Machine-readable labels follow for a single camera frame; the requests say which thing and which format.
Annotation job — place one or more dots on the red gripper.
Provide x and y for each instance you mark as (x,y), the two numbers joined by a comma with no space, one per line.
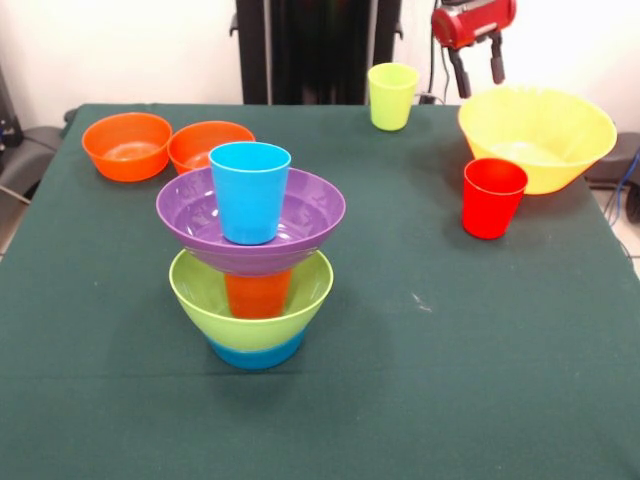
(475,25)

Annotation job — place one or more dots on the lime green cup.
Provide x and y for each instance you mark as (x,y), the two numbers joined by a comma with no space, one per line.
(392,100)

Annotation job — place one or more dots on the large yellow bowl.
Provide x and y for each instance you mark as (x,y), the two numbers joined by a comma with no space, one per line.
(550,135)

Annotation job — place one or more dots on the purple bowl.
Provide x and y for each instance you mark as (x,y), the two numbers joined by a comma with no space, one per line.
(310,210)

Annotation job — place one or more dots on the blue cup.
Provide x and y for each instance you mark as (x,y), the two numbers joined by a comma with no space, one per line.
(250,195)

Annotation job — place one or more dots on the green bowl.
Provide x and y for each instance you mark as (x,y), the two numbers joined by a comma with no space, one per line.
(310,300)

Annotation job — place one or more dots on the orange bowl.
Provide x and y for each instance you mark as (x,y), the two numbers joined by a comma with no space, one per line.
(192,145)
(127,150)

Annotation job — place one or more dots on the orange cup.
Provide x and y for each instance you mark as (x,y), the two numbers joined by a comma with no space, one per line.
(257,297)

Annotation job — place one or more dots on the blue bowl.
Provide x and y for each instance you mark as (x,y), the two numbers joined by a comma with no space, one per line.
(255,357)

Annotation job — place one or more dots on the red cup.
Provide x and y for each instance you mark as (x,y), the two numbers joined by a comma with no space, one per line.
(492,200)

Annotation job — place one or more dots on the black chair base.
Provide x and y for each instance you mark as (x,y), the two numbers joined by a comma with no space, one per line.
(620,165)

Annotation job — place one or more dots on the dark green tablecloth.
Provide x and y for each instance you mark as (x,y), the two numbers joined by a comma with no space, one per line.
(320,415)

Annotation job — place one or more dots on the dark grey chair base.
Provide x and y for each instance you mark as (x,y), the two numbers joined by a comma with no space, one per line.
(30,155)

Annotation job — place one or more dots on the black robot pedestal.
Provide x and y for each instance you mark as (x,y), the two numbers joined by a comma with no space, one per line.
(325,40)

